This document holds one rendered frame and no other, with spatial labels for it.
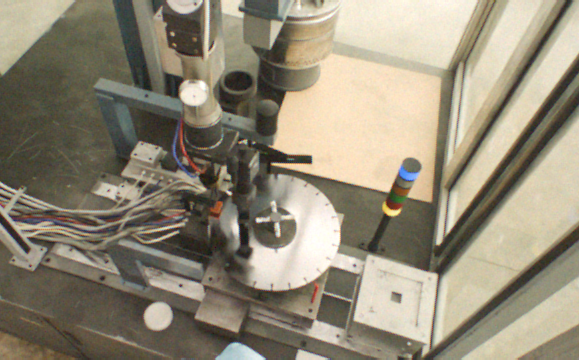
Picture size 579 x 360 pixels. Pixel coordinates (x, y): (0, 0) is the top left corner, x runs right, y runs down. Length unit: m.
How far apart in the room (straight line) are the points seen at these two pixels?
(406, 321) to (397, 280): 0.10
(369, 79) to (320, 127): 0.32
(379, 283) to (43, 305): 0.87
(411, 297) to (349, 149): 0.60
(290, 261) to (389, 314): 0.27
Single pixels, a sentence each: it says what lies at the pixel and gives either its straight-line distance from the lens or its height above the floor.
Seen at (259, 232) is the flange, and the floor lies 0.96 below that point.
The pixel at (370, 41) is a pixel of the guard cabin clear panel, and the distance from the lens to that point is 2.05.
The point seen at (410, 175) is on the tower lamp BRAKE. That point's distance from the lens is 1.09.
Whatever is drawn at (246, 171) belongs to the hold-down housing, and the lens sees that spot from 0.93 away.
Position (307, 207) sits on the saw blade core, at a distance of 1.22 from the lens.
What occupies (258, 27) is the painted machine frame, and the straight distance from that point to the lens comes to 1.16.
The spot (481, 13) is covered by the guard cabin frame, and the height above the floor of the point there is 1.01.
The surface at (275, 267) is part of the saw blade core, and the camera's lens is 1.14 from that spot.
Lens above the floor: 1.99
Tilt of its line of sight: 55 degrees down
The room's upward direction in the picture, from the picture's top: 7 degrees clockwise
